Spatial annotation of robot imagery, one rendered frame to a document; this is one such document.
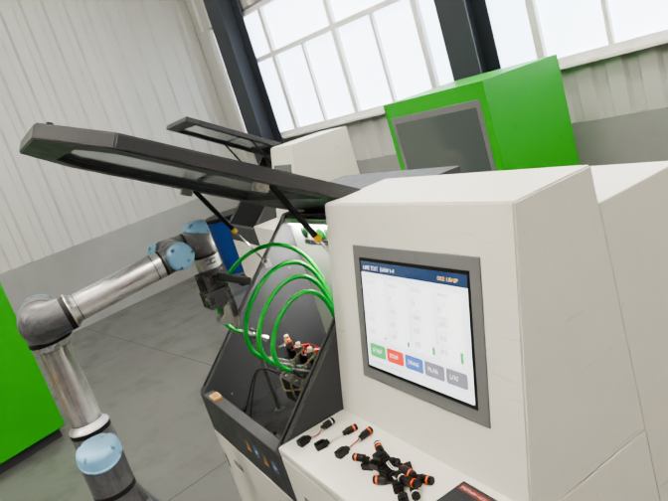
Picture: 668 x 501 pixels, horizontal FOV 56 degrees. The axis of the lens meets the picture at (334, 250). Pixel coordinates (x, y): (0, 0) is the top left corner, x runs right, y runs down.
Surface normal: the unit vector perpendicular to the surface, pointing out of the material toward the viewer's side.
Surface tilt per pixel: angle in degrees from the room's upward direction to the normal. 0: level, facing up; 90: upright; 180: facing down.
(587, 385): 90
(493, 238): 76
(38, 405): 90
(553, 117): 90
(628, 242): 90
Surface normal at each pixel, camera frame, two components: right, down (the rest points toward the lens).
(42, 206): 0.63, 0.00
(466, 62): -0.72, 0.37
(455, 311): -0.86, 0.14
